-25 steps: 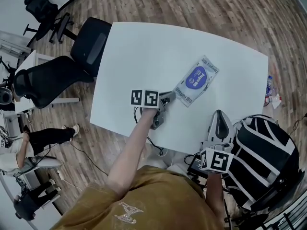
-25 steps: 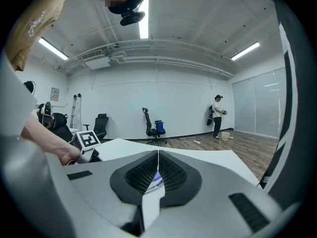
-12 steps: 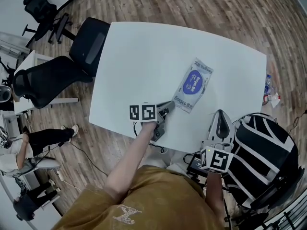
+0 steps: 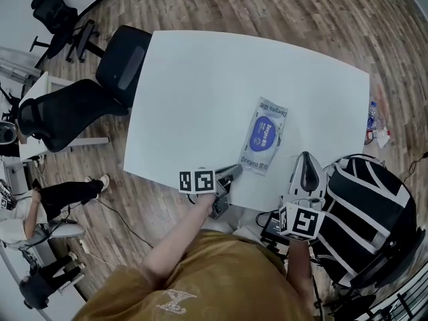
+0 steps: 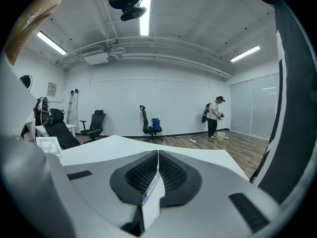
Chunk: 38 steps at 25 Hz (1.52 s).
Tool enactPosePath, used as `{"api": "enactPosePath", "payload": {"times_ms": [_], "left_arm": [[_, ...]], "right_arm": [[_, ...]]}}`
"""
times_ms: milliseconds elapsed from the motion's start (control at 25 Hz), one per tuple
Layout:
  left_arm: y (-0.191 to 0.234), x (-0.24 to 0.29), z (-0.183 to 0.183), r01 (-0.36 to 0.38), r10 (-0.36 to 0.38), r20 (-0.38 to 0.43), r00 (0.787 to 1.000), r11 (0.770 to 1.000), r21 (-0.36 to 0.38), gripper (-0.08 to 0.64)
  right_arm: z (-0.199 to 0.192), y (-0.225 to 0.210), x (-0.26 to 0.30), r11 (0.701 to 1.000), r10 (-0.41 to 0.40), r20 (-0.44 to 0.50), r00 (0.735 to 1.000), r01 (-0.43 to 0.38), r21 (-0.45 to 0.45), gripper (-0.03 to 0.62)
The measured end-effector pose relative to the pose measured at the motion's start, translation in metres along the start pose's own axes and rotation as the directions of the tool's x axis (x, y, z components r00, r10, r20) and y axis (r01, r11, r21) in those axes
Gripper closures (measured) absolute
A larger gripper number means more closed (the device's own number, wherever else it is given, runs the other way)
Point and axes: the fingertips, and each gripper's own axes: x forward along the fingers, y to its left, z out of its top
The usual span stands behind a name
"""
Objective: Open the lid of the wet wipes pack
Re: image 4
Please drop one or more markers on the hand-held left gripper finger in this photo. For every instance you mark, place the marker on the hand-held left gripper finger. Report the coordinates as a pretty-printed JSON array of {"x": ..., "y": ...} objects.
[{"x": 230, "y": 170}]

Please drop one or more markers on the person's right forearm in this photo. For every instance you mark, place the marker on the person's right forearm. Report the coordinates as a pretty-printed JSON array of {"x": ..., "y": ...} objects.
[{"x": 299, "y": 266}]

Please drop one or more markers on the red label bottle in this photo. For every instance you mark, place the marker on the red label bottle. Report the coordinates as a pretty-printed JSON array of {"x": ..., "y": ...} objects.
[{"x": 372, "y": 134}]

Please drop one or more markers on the black office chair with armrests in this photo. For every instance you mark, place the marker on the black office chair with armrests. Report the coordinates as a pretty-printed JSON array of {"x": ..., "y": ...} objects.
[{"x": 55, "y": 12}]

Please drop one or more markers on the white paper scrap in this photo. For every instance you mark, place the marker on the white paper scrap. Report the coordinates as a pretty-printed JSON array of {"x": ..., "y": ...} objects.
[{"x": 382, "y": 140}]

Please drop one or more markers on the white desk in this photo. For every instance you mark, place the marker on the white desk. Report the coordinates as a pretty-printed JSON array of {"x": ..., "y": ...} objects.
[{"x": 33, "y": 92}]

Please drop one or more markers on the black white striped backpack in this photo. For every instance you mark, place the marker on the black white striped backpack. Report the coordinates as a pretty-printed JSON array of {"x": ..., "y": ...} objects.
[{"x": 361, "y": 212}]

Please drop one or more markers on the grey round device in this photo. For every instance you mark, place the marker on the grey round device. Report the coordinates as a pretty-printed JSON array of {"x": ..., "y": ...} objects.
[{"x": 5, "y": 132}]

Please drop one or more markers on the grey wet wipe pack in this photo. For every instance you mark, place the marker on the grey wet wipe pack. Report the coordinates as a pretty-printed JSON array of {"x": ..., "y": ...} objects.
[{"x": 249, "y": 160}]

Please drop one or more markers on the clear plastic water bottle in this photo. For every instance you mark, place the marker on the clear plastic water bottle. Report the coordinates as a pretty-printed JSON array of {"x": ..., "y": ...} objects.
[{"x": 372, "y": 112}]

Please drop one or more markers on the person's left forearm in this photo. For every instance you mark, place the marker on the person's left forearm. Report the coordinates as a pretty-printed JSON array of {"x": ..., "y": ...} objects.
[{"x": 180, "y": 239}]

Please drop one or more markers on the grey metal rack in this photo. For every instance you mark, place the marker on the grey metal rack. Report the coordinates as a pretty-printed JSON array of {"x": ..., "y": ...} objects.
[{"x": 16, "y": 62}]

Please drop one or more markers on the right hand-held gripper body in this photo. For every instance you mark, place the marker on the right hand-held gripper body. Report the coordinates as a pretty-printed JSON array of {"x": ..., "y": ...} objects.
[{"x": 304, "y": 222}]

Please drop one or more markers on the black monitor device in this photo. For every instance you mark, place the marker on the black monitor device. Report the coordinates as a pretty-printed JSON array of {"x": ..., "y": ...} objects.
[{"x": 272, "y": 227}]

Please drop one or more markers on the black metal railing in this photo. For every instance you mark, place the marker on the black metal railing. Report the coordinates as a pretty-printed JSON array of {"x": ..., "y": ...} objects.
[{"x": 401, "y": 299}]

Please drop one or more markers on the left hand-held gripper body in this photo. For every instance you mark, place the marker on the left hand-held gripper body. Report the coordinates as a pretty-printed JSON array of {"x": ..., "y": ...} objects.
[{"x": 200, "y": 181}]

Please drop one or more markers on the black mesh office chair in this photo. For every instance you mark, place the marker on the black mesh office chair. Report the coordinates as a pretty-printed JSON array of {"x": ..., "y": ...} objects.
[{"x": 67, "y": 112}]

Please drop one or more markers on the white power strip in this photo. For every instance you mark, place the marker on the white power strip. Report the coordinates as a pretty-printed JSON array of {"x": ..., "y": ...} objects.
[{"x": 84, "y": 246}]

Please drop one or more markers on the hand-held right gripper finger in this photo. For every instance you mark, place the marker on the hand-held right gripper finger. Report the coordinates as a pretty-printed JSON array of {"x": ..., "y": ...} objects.
[
  {"x": 321, "y": 186},
  {"x": 296, "y": 182}
]

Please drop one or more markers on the person's mustard shirt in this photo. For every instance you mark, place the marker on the person's mustard shirt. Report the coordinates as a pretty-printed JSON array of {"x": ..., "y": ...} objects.
[{"x": 217, "y": 279}]

